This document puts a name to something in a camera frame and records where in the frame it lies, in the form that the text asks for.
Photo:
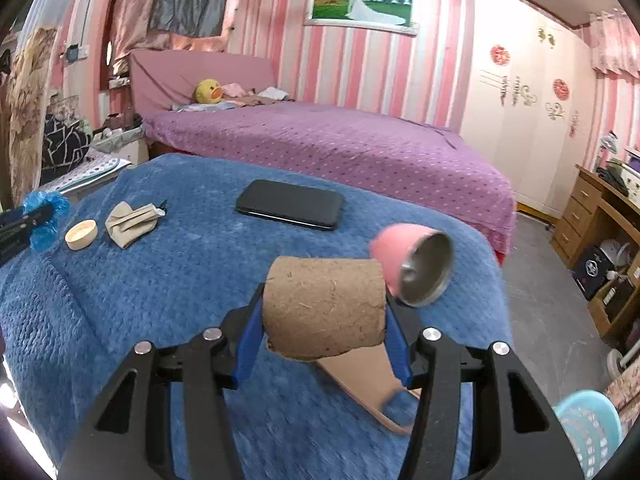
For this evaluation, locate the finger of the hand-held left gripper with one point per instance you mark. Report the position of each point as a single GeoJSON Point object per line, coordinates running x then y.
{"type": "Point", "coordinates": [20, 225]}

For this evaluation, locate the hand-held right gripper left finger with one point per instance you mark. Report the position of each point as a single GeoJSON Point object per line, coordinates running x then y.
{"type": "Point", "coordinates": [247, 340]}

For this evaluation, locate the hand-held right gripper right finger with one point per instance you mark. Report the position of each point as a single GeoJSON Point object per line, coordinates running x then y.
{"type": "Point", "coordinates": [397, 345]}

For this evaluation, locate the blue plastic bag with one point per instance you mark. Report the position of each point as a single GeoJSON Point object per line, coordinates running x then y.
{"type": "Point", "coordinates": [57, 202]}

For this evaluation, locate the brown cardboard tube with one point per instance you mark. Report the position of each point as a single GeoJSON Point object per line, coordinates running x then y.
{"type": "Point", "coordinates": [325, 305]}

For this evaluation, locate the light blue plastic basket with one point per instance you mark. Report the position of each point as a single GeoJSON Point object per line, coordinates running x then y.
{"type": "Point", "coordinates": [590, 430]}

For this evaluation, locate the tan flat sheet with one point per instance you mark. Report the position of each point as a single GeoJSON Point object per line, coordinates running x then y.
{"type": "Point", "coordinates": [360, 375]}

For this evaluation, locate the cream round lid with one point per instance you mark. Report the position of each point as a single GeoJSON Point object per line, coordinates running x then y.
{"type": "Point", "coordinates": [82, 235]}

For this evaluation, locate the dark patterned cloth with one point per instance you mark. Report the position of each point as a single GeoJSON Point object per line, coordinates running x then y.
{"type": "Point", "coordinates": [65, 145]}

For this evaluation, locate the pink cup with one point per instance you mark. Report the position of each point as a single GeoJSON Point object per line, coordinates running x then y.
{"type": "Point", "coordinates": [395, 250]}

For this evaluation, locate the floral padded board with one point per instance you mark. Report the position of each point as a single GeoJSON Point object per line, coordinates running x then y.
{"type": "Point", "coordinates": [95, 165]}

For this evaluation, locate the beige cloth pouch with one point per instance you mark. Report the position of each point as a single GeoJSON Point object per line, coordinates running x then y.
{"type": "Point", "coordinates": [127, 225]}

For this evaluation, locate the brown floral curtain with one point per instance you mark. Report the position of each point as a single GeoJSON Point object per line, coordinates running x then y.
{"type": "Point", "coordinates": [30, 110]}

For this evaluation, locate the black smartphone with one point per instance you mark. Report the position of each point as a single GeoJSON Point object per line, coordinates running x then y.
{"type": "Point", "coordinates": [290, 205]}

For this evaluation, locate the pink covered headboard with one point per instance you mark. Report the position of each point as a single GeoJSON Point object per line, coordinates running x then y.
{"type": "Point", "coordinates": [165, 80]}

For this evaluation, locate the dark box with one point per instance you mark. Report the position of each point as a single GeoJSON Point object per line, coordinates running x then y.
{"type": "Point", "coordinates": [590, 272]}

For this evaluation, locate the purple dotted bed cover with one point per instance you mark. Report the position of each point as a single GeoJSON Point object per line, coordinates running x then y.
{"type": "Point", "coordinates": [325, 145]}

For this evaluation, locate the wooden desk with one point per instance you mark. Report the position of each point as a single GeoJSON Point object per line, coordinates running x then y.
{"type": "Point", "coordinates": [575, 220]}

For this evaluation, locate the yellow duck plush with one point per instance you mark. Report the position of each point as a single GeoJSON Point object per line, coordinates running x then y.
{"type": "Point", "coordinates": [207, 91]}

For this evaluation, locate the cream wardrobe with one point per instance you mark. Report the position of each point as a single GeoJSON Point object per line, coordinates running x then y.
{"type": "Point", "coordinates": [525, 150]}

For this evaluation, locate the pink curtain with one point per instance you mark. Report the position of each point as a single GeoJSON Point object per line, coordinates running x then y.
{"type": "Point", "coordinates": [130, 10]}

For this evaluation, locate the pink clothes pile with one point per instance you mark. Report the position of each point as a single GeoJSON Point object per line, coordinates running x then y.
{"type": "Point", "coordinates": [250, 94]}

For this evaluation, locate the pink window valance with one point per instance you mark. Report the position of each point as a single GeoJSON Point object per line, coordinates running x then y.
{"type": "Point", "coordinates": [617, 45]}

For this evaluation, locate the wall socket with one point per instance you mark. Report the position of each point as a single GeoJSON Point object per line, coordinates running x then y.
{"type": "Point", "coordinates": [75, 53]}

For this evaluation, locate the wall poster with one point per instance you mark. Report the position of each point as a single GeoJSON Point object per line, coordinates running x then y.
{"type": "Point", "coordinates": [360, 7]}

